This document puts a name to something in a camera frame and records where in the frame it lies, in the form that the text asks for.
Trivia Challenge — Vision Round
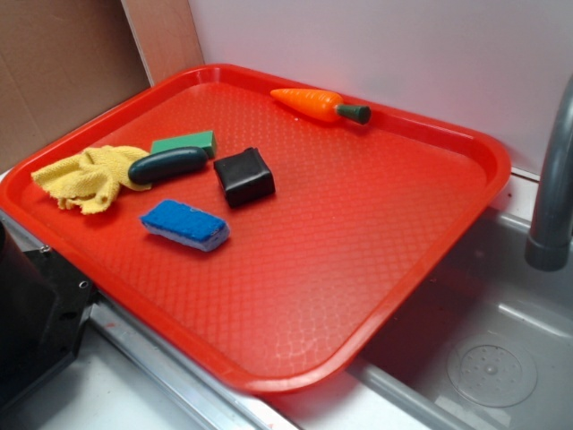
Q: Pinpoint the black rubber block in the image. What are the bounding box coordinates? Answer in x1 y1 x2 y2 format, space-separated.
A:
214 148 276 208

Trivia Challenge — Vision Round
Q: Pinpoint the grey plastic sink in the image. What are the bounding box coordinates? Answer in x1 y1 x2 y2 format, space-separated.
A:
1 172 572 429

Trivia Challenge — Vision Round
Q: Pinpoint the grey faucet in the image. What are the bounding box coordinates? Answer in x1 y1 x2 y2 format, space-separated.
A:
525 82 572 271

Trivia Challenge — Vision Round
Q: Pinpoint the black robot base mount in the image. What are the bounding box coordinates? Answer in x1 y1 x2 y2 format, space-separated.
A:
1 227 93 409

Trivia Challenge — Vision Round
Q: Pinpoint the red plastic tray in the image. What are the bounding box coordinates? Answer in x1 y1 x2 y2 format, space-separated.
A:
1 64 511 394

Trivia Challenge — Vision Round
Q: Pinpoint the green rectangular block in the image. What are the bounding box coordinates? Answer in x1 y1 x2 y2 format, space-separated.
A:
150 131 218 159

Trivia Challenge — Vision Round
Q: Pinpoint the blue sponge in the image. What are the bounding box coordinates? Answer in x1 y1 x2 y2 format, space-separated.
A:
140 200 230 252

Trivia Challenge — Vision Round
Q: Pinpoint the orange plastic carrot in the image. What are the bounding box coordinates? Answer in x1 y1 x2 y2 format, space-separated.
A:
269 88 372 125

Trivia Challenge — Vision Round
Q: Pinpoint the dark green plastic pickle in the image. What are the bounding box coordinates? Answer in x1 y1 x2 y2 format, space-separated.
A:
127 147 209 185

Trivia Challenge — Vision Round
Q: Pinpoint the brown cardboard panel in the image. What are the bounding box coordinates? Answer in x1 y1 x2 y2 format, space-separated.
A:
1 1 203 171

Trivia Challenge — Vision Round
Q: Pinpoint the yellow cloth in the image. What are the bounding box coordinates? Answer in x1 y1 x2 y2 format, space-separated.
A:
31 145 150 215

